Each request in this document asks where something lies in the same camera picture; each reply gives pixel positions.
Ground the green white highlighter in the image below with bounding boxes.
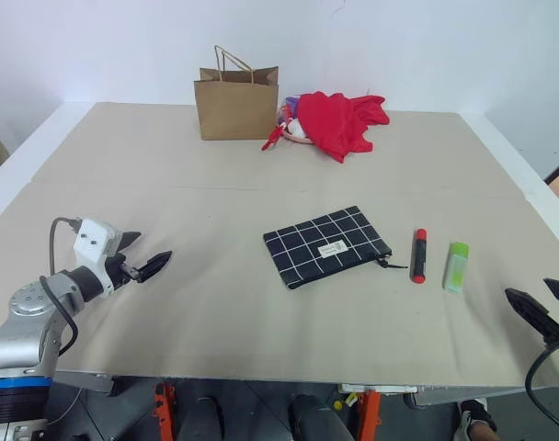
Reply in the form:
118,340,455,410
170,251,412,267
442,241,471,294

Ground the pink basket of toys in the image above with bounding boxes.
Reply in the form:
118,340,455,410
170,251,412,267
277,94,318,145

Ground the dark rounded shape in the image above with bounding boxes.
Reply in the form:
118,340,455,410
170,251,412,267
290,393,355,441
175,393,226,441

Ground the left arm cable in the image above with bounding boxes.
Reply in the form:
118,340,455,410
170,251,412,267
38,217,84,357

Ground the beige table cover sheet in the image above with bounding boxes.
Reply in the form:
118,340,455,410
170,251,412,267
29,101,531,199
0,180,559,392

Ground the orange table leg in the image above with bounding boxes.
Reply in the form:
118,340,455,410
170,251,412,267
152,382,177,441
356,389,382,441

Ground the grey metal table frame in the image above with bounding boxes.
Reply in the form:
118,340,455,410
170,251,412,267
402,386,541,409

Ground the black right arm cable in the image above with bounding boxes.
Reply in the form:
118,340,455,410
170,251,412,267
524,337,559,440

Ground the red cloth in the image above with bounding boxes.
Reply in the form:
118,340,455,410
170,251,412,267
297,91,392,164

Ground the black checked zipper pouch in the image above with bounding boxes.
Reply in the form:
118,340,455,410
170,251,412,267
262,205,394,292

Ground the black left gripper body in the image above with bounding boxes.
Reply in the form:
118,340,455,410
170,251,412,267
103,232,143,291

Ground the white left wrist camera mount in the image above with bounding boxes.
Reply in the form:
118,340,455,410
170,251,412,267
72,218,123,299

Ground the person's bare leg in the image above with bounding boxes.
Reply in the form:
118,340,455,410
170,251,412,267
466,420,499,441

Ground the black and white sneaker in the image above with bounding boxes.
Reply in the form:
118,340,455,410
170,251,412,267
458,398,499,434

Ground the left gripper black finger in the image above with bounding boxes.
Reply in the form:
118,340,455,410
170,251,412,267
133,250,174,285
118,231,143,254

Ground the brown paper bag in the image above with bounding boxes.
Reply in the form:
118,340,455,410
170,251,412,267
193,44,280,141

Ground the black marker with red ends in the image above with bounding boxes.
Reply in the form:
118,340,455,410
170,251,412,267
409,227,429,285

